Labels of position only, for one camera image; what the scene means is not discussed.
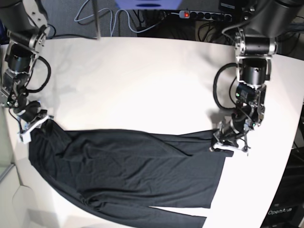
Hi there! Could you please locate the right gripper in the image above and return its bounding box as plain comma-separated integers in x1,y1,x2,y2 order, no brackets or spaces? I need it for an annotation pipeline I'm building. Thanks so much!
18,110,54,144

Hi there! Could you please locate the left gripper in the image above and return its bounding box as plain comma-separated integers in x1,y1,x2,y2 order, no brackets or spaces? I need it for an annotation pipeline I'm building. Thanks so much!
209,122,250,154

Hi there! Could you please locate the dark long-sleeve T-shirt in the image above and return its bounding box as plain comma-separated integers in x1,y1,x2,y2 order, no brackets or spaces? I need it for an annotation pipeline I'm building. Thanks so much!
28,122,233,228

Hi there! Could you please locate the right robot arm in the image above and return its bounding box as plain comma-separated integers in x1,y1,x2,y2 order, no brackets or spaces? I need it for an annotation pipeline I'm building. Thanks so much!
0,0,52,144

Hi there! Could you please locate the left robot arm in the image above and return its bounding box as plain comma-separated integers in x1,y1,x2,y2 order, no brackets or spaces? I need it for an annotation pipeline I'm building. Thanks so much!
210,0,304,152

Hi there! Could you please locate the glass side panel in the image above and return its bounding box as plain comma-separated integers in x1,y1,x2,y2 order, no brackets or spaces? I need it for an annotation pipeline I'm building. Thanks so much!
0,107,14,179

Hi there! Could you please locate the black OpenArm control box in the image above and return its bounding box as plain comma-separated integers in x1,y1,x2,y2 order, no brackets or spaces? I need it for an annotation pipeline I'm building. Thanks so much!
261,147,304,228

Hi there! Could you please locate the blue plastic bin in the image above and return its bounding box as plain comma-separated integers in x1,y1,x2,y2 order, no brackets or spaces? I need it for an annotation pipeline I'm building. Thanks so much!
115,0,182,10

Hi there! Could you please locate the light grey cable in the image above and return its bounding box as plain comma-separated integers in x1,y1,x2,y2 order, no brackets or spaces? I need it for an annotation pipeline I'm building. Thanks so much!
74,7,179,38

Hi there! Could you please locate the grey power strip red switch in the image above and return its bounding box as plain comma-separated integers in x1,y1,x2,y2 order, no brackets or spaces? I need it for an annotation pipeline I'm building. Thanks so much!
177,10,233,22

